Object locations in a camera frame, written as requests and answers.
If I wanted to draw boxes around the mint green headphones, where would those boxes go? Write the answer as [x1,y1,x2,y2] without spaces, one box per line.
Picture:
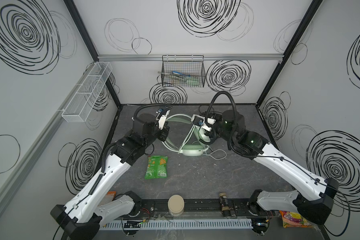
[163,114,211,157]

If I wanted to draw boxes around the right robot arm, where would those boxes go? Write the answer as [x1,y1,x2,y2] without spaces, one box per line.
[192,91,339,225]

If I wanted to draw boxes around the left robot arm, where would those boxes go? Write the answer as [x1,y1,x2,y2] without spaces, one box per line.
[51,104,172,240]

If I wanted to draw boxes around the black blue headphones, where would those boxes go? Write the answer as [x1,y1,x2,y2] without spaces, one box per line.
[198,105,214,116]

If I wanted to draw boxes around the green chips bag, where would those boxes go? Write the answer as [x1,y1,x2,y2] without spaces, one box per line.
[145,156,168,180]

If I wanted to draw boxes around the green spatula in basket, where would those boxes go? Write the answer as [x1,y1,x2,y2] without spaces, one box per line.
[160,72,203,87]

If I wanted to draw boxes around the blue tool in basket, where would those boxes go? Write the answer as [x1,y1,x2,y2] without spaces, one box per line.
[172,71,188,78]

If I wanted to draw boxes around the orange snack packet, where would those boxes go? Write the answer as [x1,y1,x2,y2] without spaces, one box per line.
[106,191,117,204]

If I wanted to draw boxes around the beige round lid jar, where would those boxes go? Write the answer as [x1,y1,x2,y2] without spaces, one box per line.
[168,195,185,217]

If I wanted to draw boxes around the white mesh shelf basket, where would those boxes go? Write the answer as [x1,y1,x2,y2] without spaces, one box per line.
[62,62,112,123]

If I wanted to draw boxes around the small brown bottle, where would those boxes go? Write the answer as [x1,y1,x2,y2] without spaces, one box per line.
[219,192,232,218]

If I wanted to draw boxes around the colourful candy bag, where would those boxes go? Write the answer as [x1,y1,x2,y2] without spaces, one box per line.
[279,211,313,228]

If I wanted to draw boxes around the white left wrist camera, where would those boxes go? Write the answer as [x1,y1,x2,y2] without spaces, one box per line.
[156,109,169,130]

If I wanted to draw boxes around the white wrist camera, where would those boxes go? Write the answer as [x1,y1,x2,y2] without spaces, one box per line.
[156,109,169,130]
[191,115,216,132]

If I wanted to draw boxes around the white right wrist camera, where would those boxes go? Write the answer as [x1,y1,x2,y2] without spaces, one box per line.
[191,115,216,132]

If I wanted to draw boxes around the black wire basket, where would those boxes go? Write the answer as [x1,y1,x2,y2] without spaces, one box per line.
[160,55,206,88]

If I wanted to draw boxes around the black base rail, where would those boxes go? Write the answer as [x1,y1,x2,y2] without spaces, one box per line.
[119,197,277,220]

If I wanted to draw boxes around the white cable duct strip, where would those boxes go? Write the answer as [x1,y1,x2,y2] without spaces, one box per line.
[101,219,253,231]

